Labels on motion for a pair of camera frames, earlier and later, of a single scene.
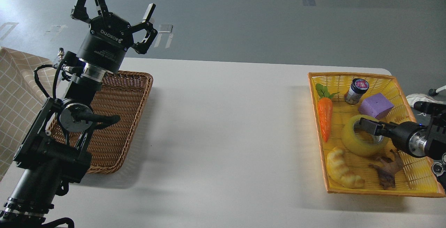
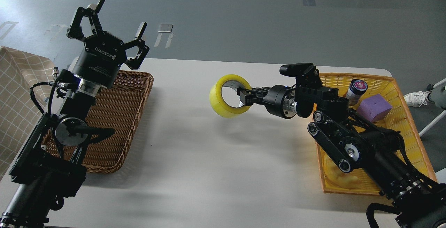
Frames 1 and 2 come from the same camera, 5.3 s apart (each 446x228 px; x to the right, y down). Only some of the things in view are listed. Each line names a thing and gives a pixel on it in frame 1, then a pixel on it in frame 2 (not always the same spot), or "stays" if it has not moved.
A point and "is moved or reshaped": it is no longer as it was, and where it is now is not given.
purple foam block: [376, 106] stays
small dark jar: [358, 86] stays
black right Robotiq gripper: [409, 137] → [279, 100]
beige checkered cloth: [21, 98] stays
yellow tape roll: [353, 143] is moved or reshaped
